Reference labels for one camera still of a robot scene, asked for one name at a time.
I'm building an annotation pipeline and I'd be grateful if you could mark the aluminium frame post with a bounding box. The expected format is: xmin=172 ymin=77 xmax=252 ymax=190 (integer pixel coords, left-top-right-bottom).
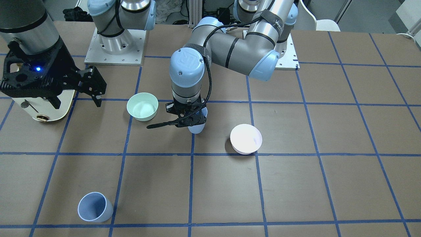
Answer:
xmin=187 ymin=0 xmax=204 ymax=29

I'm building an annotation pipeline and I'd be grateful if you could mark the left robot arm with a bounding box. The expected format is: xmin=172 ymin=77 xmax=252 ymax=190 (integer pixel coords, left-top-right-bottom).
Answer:
xmin=148 ymin=0 xmax=294 ymax=129

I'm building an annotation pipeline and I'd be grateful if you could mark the blue cup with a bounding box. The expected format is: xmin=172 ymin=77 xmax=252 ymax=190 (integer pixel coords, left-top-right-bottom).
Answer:
xmin=187 ymin=107 xmax=208 ymax=134
xmin=78 ymin=192 xmax=114 ymax=223

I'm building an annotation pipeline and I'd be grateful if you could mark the white chair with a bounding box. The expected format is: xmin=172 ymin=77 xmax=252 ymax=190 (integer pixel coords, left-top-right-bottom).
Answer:
xmin=293 ymin=0 xmax=341 ymax=32

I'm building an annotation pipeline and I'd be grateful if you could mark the pink bowl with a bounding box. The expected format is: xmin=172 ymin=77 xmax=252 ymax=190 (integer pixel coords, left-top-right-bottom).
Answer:
xmin=230 ymin=123 xmax=263 ymax=155

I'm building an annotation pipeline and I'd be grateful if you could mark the mint green bowl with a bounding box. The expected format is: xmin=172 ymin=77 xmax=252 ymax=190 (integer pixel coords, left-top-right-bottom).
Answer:
xmin=126 ymin=92 xmax=159 ymax=121

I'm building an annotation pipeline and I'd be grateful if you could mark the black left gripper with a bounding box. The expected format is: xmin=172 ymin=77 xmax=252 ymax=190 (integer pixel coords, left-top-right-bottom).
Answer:
xmin=165 ymin=97 xmax=207 ymax=127

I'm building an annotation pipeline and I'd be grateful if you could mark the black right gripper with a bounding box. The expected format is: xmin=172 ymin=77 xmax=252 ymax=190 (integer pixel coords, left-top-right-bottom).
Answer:
xmin=0 ymin=39 xmax=107 ymax=109

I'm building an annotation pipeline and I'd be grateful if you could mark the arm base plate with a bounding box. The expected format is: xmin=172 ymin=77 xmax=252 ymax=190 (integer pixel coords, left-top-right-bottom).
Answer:
xmin=84 ymin=29 xmax=148 ymax=66
xmin=243 ymin=30 xmax=300 ymax=70

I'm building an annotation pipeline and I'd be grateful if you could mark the cream white toaster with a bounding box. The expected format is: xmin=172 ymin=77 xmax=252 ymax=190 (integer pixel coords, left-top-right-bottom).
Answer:
xmin=13 ymin=90 xmax=75 ymax=122

